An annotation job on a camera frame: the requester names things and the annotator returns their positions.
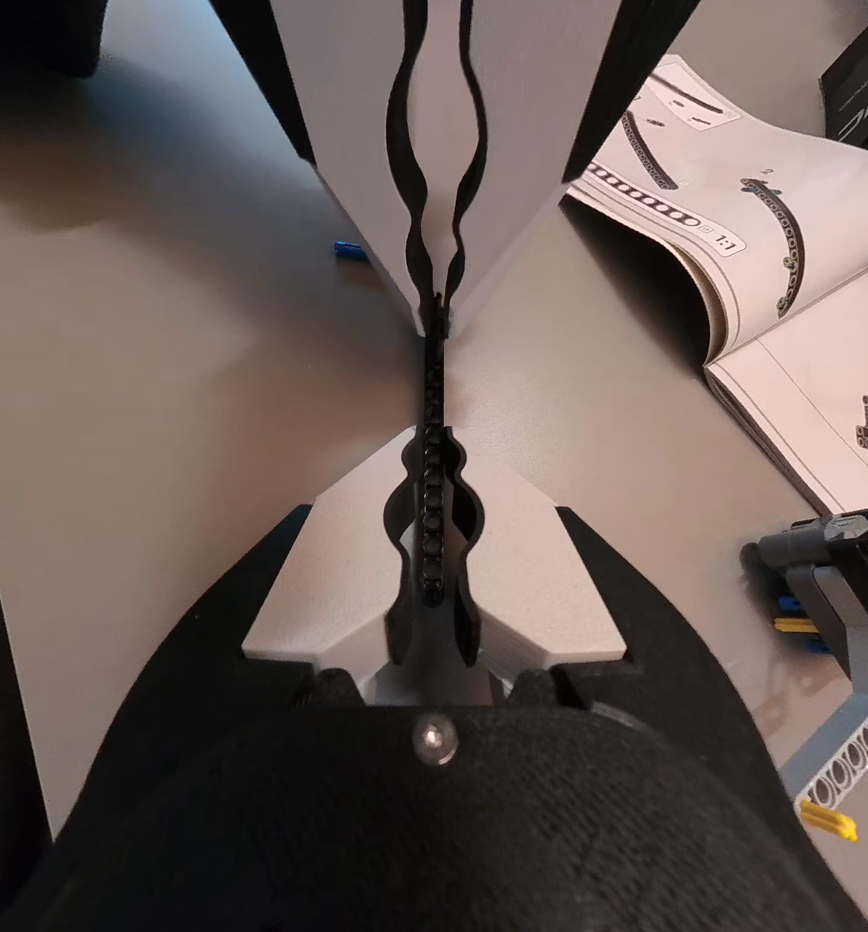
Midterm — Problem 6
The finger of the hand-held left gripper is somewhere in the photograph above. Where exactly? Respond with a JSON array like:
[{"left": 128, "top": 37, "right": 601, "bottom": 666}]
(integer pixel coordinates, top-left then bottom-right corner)
[
  {"left": 443, "top": 0, "right": 620, "bottom": 336},
  {"left": 270, "top": 0, "right": 441, "bottom": 338}
]

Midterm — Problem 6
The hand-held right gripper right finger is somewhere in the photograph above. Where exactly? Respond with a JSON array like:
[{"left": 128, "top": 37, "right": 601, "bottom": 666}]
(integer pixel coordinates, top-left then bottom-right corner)
[{"left": 441, "top": 428, "right": 629, "bottom": 689}]

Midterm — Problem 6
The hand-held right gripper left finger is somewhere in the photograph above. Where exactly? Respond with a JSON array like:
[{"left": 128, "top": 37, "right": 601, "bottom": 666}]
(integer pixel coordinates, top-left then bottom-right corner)
[{"left": 242, "top": 428, "right": 425, "bottom": 703}]

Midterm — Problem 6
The black toy brick beam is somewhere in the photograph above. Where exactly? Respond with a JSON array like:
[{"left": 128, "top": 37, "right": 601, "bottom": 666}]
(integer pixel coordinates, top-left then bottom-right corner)
[{"left": 418, "top": 291, "right": 452, "bottom": 607}]

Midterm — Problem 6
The open instruction booklet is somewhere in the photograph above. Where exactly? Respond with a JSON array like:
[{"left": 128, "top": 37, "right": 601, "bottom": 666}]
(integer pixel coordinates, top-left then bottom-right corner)
[{"left": 565, "top": 54, "right": 868, "bottom": 518}]

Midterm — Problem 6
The grey toy brick assembly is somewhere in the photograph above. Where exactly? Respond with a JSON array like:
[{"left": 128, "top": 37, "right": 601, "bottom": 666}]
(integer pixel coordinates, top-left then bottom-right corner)
[{"left": 741, "top": 510, "right": 868, "bottom": 844}]

